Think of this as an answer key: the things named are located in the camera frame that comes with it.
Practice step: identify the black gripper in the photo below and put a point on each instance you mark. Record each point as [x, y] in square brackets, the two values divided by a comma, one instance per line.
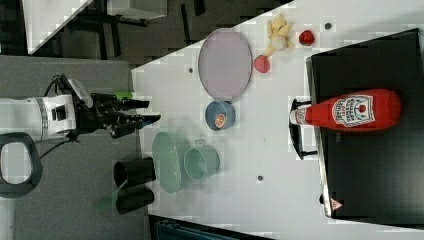
[104, 111]

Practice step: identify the red plush ketchup bottle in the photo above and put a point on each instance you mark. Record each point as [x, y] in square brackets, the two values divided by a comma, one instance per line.
[364, 111]

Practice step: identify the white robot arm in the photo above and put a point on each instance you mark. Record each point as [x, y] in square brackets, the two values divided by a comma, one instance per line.
[67, 116]

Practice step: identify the black toaster oven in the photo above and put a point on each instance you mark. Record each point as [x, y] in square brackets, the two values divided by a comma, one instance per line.
[373, 177]

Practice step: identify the green perforated colander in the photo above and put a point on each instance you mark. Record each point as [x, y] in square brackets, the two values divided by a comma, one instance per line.
[168, 151]

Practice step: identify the black cylinder cup lower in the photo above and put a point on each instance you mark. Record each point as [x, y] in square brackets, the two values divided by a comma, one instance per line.
[134, 198]

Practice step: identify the blue bowl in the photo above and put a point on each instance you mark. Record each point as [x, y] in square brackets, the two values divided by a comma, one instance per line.
[218, 107]

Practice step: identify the green mug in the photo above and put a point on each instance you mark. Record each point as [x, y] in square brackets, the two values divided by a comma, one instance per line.
[201, 161]

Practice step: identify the orange slice toy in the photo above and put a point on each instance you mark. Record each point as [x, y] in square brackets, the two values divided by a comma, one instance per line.
[220, 121]

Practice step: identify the large grey round plate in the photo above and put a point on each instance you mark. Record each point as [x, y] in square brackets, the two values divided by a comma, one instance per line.
[225, 64]

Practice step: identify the pink strawberry toy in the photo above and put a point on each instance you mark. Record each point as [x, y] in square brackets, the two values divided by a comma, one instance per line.
[261, 64]

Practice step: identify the red strawberry toy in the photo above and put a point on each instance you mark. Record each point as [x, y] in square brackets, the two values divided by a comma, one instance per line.
[306, 38]

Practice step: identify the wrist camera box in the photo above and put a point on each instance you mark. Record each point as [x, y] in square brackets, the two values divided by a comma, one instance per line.
[81, 92]

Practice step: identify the black oven door handle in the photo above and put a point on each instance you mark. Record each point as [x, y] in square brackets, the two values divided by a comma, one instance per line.
[296, 135]

